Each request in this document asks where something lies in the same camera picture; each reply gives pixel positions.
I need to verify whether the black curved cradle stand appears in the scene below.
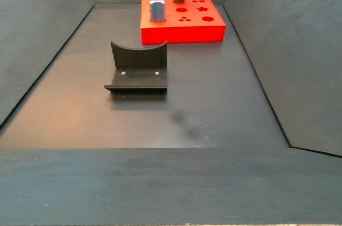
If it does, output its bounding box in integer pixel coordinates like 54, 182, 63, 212
104, 43, 169, 93

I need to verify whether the red shape sorting block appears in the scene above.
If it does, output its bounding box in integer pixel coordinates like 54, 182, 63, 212
140, 0, 226, 45

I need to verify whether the light blue notched peg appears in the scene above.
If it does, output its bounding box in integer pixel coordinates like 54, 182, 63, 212
150, 0, 166, 22

